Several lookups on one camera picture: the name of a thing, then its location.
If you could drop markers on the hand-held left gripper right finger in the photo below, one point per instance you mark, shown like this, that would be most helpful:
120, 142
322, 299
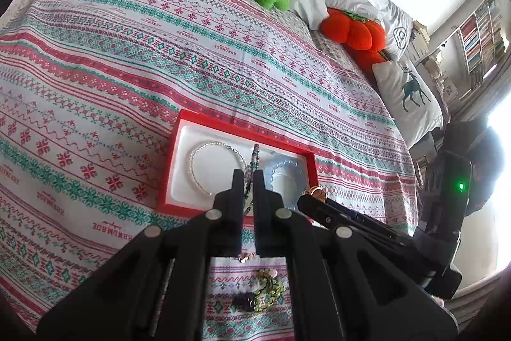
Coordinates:
258, 183

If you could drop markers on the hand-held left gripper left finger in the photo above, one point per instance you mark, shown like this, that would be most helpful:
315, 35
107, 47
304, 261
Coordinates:
238, 181

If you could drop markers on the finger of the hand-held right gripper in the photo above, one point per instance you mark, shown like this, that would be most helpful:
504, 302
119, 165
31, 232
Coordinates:
351, 219

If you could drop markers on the red jewelry box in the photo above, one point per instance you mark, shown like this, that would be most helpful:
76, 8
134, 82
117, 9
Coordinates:
243, 149

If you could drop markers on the small pink bead jewelry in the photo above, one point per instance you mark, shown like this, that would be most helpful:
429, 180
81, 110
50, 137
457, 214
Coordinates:
246, 257

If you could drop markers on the white deer print cushion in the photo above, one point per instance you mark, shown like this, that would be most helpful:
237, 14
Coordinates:
407, 97

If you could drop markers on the red green patterned blanket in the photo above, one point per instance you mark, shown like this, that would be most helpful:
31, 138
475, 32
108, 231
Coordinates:
159, 65

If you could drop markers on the bookshelf with books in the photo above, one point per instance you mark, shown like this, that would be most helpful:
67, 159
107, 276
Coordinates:
481, 37

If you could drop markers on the orange pumpkin plush toy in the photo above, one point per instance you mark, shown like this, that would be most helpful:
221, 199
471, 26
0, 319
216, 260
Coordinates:
351, 35

